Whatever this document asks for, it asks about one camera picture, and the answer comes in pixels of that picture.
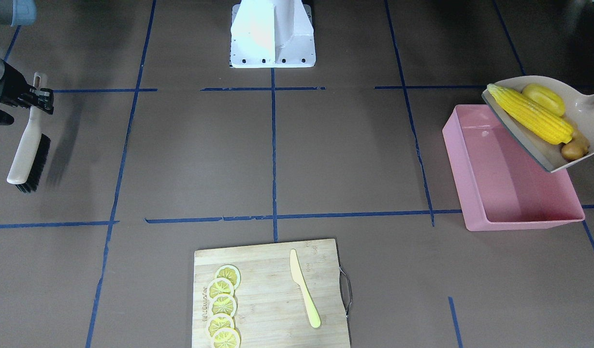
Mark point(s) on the beige plastic dustpan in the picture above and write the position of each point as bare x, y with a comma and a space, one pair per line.
579, 114

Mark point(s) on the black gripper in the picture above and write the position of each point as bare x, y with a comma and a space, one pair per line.
15, 85

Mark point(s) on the wooden cutting board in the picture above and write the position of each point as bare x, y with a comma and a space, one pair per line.
270, 310

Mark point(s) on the orange toy ginger root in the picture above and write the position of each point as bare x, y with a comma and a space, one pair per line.
577, 148

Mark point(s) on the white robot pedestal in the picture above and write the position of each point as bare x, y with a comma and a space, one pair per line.
272, 34

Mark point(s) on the pink plastic bin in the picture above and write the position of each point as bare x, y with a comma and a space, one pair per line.
500, 187

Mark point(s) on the yellow toy corn cob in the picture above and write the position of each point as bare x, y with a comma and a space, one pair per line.
536, 118

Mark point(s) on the beige hand brush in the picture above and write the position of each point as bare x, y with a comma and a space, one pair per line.
33, 149

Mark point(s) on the yellow toy lemon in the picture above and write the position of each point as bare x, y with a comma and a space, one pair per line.
546, 97

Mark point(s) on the yellow plastic knife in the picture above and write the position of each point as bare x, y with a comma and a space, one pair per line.
297, 276

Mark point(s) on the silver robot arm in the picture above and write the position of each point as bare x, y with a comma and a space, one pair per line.
17, 13

